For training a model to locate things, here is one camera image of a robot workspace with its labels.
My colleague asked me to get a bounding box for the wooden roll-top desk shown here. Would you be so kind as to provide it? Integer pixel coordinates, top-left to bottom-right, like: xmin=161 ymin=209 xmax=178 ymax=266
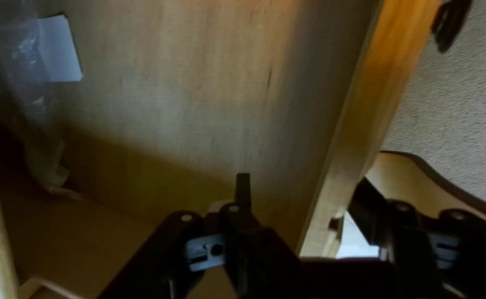
xmin=294 ymin=0 xmax=486 ymax=262

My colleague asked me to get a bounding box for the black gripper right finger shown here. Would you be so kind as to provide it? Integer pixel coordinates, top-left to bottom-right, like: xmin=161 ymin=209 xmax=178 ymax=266
xmin=349 ymin=178 xmax=435 ymax=264

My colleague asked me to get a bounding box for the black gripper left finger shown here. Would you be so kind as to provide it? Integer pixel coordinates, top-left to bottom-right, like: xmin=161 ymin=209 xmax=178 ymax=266
xmin=221 ymin=173 xmax=301 ymax=299

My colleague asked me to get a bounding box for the white paper in drawer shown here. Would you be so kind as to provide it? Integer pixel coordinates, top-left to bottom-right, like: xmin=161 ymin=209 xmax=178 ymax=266
xmin=0 ymin=15 xmax=83 ymax=83

